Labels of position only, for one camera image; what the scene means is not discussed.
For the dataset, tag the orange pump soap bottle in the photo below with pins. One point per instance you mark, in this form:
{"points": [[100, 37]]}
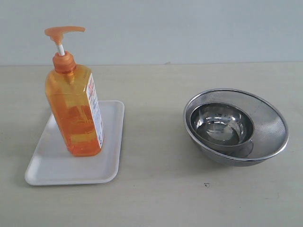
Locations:
{"points": [[71, 93]]}

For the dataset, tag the small stainless steel bowl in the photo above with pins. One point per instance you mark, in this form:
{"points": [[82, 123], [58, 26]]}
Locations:
{"points": [[224, 128]]}

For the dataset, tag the white rectangular foam tray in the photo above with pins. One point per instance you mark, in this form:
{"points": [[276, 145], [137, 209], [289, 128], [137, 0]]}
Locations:
{"points": [[53, 164]]}

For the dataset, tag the steel mesh colander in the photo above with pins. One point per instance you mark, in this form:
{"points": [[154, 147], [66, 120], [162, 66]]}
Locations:
{"points": [[271, 133]]}

